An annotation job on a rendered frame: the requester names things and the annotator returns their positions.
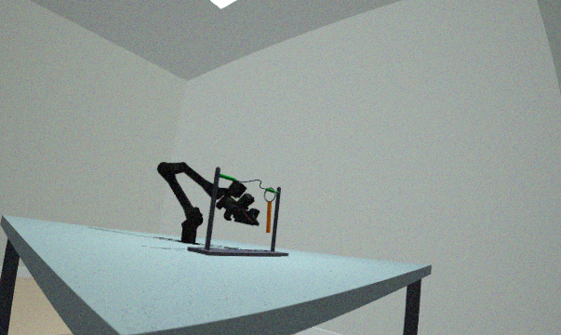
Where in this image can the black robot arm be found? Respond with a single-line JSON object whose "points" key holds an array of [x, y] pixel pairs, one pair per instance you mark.
{"points": [[193, 215]]}

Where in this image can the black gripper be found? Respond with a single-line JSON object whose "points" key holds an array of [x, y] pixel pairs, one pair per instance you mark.
{"points": [[241, 215]]}

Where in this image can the orange handle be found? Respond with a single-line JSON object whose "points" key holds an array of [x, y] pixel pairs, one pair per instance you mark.
{"points": [[269, 208]]}

